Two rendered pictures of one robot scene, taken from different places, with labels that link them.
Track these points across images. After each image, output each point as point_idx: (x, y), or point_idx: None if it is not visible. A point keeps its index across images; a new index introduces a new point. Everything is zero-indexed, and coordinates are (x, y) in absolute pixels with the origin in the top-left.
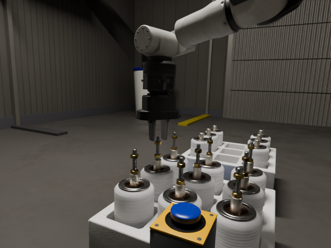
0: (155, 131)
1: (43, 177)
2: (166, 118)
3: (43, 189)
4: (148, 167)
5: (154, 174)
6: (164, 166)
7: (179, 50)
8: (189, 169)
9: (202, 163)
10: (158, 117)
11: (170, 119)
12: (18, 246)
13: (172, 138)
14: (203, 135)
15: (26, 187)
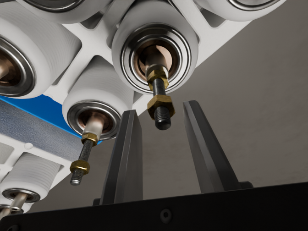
0: (195, 131)
1: (232, 167)
2: (129, 210)
3: (237, 149)
4: (174, 77)
5: (176, 25)
6: (134, 71)
7: None
8: (68, 142)
9: (17, 75)
10: (233, 217)
11: (79, 207)
12: (287, 66)
13: (87, 163)
14: (13, 203)
15: (250, 154)
